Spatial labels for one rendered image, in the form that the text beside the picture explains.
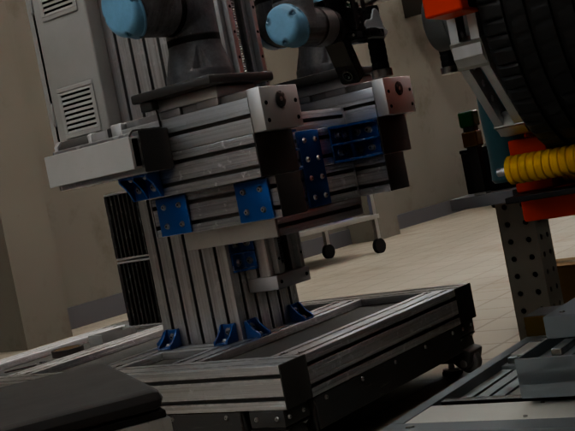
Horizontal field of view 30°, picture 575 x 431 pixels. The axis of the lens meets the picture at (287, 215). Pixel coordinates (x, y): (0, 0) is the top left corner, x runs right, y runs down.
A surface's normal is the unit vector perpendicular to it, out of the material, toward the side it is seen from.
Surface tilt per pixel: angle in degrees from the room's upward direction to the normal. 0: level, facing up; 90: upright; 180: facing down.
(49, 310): 90
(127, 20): 96
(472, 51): 90
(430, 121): 90
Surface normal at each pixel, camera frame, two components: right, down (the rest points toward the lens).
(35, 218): 0.79, -0.14
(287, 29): -0.54, 0.13
